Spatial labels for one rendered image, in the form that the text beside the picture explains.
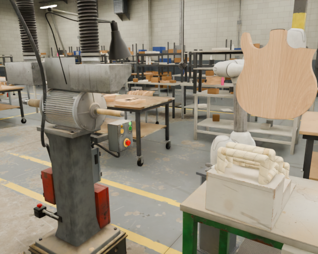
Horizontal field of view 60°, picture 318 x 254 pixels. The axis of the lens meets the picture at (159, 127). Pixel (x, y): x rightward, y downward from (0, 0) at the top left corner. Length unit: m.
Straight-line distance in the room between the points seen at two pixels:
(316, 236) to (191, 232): 0.49
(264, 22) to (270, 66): 11.19
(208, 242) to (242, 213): 1.27
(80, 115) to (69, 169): 0.41
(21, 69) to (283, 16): 11.25
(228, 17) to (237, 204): 12.09
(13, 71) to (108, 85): 0.84
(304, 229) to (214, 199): 0.34
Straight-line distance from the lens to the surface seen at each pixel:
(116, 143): 1.93
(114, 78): 1.42
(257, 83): 1.39
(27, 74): 1.95
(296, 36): 1.68
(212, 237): 2.36
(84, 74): 1.52
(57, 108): 1.81
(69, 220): 2.10
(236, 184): 1.12
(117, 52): 1.60
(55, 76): 1.83
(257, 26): 12.61
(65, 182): 1.97
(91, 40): 1.54
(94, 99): 1.71
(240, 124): 2.20
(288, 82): 1.36
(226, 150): 1.11
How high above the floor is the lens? 1.56
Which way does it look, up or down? 14 degrees down
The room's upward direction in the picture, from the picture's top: 1 degrees counter-clockwise
